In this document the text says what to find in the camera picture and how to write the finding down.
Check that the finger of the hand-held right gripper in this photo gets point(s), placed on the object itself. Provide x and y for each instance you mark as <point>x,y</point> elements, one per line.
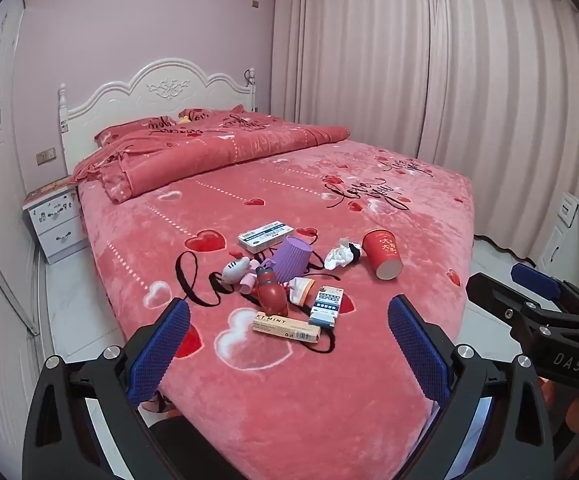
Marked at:
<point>499,297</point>
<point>534,277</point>

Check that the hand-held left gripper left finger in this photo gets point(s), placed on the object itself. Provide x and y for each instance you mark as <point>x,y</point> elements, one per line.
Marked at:
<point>162,350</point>

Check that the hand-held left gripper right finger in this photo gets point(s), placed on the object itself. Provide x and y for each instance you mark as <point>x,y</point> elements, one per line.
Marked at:
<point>417,350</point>

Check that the blue white medicine box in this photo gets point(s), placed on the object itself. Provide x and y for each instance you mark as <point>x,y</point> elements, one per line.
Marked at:
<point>325,307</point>

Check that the red paper cup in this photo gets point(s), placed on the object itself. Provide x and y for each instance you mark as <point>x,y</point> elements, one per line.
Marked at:
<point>382,252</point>

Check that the white cat toy red bow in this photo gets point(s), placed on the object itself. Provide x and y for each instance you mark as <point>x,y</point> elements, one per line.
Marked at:
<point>233,270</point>

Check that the red toy bottle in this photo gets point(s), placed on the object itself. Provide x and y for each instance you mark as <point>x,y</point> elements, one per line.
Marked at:
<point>272,297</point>

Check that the long beige carton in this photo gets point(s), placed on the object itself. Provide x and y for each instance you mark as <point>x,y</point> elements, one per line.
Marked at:
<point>284,327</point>

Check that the white orange packet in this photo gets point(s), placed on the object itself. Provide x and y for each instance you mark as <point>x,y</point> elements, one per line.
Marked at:
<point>299,290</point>

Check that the white cabinet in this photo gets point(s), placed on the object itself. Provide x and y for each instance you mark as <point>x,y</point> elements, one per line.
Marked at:
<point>564,240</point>

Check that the pink white small cup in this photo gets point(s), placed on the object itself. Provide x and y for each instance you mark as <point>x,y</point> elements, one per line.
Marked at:
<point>247,286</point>

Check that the pink plastic toy part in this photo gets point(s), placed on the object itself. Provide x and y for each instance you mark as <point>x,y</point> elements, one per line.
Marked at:
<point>255,263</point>

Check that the pink heart print bed blanket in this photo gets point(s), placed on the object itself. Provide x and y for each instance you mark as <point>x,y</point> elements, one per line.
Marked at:
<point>279,400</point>

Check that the purple ribbed cup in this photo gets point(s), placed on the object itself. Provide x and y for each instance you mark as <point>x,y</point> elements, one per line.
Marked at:
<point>292,260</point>

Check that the white nightstand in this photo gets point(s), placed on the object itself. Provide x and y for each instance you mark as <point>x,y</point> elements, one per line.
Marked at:
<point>59,225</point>

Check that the folded pink quilt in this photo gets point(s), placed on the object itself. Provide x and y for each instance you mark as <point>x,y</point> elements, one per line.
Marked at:
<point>194,160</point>

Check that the colourful printed book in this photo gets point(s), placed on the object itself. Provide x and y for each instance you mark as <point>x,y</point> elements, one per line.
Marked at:
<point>51,190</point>

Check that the pink printed pillow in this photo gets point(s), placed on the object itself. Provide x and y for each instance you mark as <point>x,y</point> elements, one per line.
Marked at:
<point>214,112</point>
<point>134,130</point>

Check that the pink pleated curtain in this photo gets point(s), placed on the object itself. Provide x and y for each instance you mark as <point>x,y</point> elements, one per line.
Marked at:
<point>419,85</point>

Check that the white carved bed headboard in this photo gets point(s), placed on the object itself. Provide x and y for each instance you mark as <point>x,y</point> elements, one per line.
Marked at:
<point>169,85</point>

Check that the wall socket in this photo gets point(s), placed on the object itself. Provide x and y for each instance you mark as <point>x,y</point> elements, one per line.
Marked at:
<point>46,157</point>

